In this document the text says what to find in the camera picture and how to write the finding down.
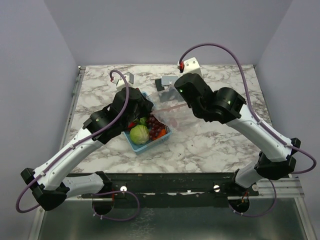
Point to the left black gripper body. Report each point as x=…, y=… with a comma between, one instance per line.
x=142, y=110

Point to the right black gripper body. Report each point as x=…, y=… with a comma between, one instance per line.
x=195, y=107

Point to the clear pink zip top bag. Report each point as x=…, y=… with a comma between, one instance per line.
x=176, y=115

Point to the blue plastic basket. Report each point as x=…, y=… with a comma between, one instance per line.
x=139, y=149

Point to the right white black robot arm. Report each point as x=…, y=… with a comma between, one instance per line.
x=228, y=107

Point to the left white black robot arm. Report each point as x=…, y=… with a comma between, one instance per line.
x=51, y=184

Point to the green leafy vegetable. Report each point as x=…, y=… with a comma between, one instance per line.
x=143, y=121

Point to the red apple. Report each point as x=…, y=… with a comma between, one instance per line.
x=133, y=124

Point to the black flat box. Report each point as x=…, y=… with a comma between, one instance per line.
x=170, y=94
x=158, y=85

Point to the purple grape bunch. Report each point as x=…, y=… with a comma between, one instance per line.
x=154, y=125

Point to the green cabbage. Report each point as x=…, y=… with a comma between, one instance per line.
x=139, y=134

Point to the small grey white box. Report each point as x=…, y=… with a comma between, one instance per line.
x=168, y=80

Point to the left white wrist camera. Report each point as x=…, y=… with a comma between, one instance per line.
x=119, y=82

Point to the aluminium side rail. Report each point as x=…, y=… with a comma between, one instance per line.
x=75, y=96

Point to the black mounting rail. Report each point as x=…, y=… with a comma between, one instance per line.
x=170, y=190

